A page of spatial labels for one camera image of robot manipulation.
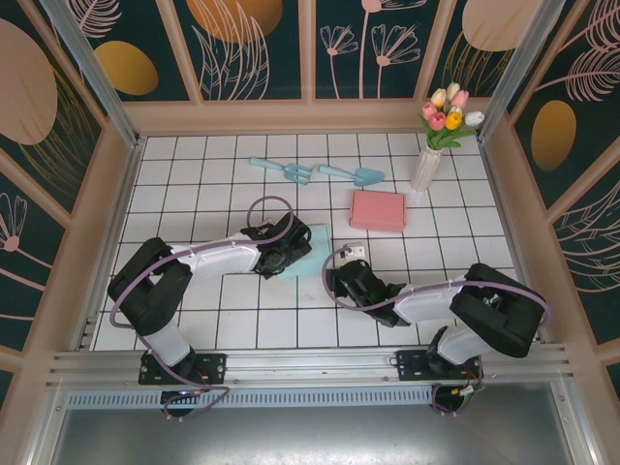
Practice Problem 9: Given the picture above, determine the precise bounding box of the aluminium corner post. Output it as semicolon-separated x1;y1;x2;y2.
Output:
38;0;141;149
477;0;568;141

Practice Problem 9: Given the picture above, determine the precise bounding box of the pink paper box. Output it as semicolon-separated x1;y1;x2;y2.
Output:
348;190;407;233

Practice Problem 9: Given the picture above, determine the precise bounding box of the light blue paper box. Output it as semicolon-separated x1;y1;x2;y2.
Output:
278;222;334;282

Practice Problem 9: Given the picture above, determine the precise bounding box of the white ribbed vase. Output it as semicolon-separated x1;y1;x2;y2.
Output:
410;147;443;193

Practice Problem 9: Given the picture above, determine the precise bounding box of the grey metal sheet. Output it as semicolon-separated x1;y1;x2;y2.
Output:
47;406;582;465

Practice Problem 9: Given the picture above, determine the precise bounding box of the tulip bouquet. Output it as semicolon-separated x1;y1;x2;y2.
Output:
418;81;485;151

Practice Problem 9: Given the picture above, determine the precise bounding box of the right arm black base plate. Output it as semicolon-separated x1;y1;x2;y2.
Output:
396;348;484;384

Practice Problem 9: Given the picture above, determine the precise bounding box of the light blue garden trowel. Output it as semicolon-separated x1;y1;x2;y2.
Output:
314;164;384;188

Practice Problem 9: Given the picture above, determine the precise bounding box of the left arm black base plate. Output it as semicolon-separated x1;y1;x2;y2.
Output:
139;352;228;387

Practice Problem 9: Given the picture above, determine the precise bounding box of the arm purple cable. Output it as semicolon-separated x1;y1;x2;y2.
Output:
322;246;554;418
109;195;295;422

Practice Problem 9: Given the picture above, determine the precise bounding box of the slotted grey cable duct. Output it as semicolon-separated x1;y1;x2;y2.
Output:
65;389;437;409

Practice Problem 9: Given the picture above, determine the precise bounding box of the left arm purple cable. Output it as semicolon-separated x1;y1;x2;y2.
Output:
109;195;295;422

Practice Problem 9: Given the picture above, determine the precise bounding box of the wall panel with pink flowers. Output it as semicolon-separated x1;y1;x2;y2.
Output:
314;0;423;102

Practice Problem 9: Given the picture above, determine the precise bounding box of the aluminium front rail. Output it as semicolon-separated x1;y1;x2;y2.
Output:
46;343;577;393

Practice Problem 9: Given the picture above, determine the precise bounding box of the dark floral framed picture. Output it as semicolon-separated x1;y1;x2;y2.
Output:
173;0;302;102

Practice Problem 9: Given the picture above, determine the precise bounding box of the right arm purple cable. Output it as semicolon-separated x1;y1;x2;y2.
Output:
322;246;554;418

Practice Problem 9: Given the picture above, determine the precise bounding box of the light blue garden fork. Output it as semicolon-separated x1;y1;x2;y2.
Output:
249;156;314;185

